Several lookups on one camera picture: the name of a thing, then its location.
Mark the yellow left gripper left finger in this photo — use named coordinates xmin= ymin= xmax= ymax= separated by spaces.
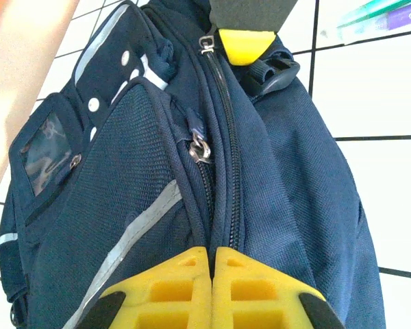
xmin=63 ymin=245 xmax=212 ymax=329

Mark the purple marker pen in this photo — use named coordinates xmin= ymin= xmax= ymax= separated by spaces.
xmin=342 ymin=1 xmax=411 ymax=45

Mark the navy blue student backpack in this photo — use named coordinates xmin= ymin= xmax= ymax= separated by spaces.
xmin=0 ymin=0 xmax=388 ymax=329

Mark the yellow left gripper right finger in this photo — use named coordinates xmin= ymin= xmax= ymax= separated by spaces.
xmin=212 ymin=246 xmax=347 ymax=329

